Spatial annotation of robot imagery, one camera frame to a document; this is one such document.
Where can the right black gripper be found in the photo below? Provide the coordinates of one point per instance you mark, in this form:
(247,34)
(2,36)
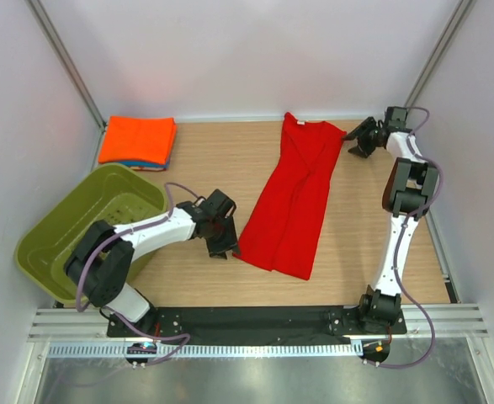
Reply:
(362,128)

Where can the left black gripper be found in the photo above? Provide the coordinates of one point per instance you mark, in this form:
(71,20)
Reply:
(230,241)

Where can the red t shirt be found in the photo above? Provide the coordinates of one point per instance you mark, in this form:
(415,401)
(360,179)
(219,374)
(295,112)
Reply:
(284,228)

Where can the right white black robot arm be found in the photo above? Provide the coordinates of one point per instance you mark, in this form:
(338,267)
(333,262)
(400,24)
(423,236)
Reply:
(411,188)

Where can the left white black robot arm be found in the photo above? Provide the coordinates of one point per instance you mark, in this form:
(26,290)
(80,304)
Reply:
(100,263)

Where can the olive green plastic basket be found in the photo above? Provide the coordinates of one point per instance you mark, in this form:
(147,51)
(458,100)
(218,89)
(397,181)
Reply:
(113,193)

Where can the blue folded t shirt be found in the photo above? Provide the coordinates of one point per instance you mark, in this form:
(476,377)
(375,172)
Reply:
(146,166)

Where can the orange folded t shirt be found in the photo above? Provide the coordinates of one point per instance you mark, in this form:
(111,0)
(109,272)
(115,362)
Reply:
(130,139)

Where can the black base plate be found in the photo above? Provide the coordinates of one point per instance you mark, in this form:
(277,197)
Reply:
(264,326)

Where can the slotted cable duct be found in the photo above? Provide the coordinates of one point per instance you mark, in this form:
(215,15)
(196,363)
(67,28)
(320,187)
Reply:
(146,350)

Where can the aluminium frame rail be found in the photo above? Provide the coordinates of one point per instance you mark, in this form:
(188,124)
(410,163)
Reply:
(449,320)

